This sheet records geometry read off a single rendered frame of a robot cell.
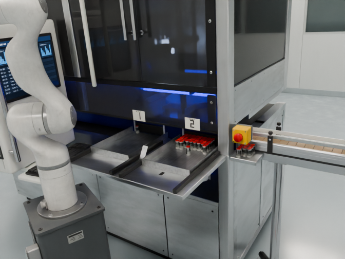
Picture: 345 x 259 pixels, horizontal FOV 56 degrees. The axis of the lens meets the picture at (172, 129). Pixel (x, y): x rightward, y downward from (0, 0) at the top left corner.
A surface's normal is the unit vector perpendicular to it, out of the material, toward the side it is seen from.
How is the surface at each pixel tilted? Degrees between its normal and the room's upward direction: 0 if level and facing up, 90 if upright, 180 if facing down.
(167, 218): 90
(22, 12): 105
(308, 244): 0
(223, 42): 90
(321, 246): 0
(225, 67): 90
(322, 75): 90
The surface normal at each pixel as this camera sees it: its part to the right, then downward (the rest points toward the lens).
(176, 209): -0.55, 0.33
